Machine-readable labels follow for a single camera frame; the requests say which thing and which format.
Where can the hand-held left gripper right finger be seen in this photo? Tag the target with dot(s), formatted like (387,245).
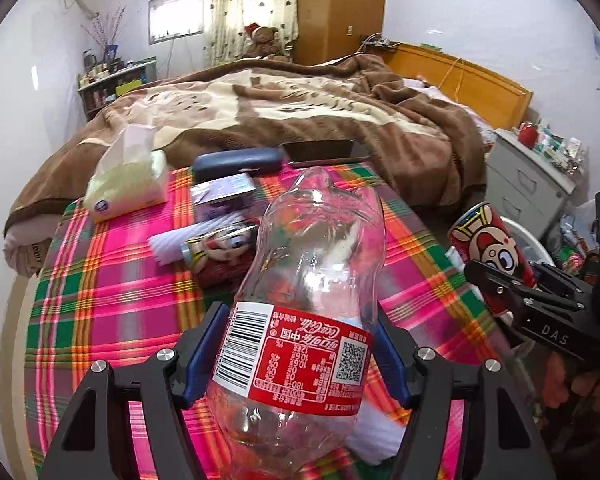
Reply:
(391,355)

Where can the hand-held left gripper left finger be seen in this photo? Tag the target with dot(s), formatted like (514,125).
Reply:
(202,355)

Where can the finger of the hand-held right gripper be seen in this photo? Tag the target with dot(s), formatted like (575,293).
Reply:
(565,287)
(500,292)

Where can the red cartoon drink can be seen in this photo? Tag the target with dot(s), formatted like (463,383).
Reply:
(490,245)

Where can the white trash bin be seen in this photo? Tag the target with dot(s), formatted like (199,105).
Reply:
(530,247)

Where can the clear plastic bottle red label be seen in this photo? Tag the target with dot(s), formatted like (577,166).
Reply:
(305,260)

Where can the person's right hand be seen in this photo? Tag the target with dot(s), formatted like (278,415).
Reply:
(557,377)

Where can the colourful bag on floor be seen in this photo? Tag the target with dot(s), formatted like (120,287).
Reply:
(577,240)

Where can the dark red packet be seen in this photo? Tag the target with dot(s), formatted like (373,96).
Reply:
(220,274)

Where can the pink plaid tablecloth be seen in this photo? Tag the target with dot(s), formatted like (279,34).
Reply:
(105,310)

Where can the pale cartoon drink can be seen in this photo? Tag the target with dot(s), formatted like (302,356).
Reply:
(225,247)

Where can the grey nightstand drawers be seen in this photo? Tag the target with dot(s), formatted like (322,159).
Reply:
(520,180)

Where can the clutter of small boxes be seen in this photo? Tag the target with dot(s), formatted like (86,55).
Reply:
(560,147)

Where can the red cup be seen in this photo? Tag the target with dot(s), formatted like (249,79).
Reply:
(528,136)

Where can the purple carton box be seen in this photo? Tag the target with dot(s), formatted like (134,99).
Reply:
(220,195)

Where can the soft tissue pack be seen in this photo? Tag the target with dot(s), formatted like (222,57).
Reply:
(125,185)

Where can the dark blue glasses case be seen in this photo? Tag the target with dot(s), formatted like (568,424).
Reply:
(235,164)

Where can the pink bed sheet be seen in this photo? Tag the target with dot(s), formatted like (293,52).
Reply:
(445,95)

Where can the wooden bed headboard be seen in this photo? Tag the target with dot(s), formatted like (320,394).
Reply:
(480,85)

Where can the black phone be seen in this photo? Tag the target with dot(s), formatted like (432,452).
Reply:
(320,150)

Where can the brown beige blanket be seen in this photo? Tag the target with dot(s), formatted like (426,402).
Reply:
(280,105)

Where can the power strip with plugs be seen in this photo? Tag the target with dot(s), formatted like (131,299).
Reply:
(377,41)

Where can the shelf with bottles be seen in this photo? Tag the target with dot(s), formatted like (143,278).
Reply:
(110,85)

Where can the brown teddy bear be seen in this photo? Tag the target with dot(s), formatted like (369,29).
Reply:
(265,40)

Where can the wooden wardrobe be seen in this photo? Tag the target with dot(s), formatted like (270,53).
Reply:
(340,10)

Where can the window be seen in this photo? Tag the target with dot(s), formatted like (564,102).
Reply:
(177,17)

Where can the dried branches in vase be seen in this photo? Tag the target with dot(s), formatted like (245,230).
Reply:
(107,30)

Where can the patterned curtain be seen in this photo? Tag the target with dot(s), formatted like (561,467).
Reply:
(230,0)

